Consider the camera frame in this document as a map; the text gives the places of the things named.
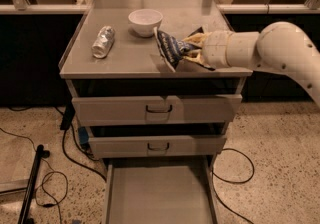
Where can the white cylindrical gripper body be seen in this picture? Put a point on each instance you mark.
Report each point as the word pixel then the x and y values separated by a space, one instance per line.
pixel 215 49

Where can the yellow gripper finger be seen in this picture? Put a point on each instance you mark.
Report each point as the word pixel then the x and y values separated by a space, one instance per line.
pixel 198 37
pixel 196 57

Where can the blue chip bag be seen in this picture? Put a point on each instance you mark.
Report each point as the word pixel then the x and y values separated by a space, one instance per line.
pixel 173 50

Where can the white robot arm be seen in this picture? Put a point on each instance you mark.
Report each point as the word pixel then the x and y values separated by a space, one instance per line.
pixel 280 48

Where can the grey drawer cabinet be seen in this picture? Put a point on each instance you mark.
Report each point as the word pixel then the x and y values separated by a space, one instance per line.
pixel 134 67

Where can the top grey drawer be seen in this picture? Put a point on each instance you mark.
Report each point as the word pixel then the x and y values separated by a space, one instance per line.
pixel 141 110

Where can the grey drawer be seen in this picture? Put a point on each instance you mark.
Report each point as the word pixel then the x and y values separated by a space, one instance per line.
pixel 154 146
pixel 141 110
pixel 161 190

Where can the middle grey drawer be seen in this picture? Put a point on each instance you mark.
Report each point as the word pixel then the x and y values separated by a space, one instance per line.
pixel 154 146

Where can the bottom grey drawer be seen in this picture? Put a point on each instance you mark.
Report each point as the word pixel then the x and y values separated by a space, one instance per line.
pixel 161 190

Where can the white ceramic bowl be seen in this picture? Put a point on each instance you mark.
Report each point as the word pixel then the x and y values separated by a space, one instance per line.
pixel 144 21

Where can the black power adapter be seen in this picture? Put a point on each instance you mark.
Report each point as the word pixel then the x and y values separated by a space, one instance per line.
pixel 68 116

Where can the white horizontal rail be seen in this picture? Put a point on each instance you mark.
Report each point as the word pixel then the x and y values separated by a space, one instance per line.
pixel 224 8

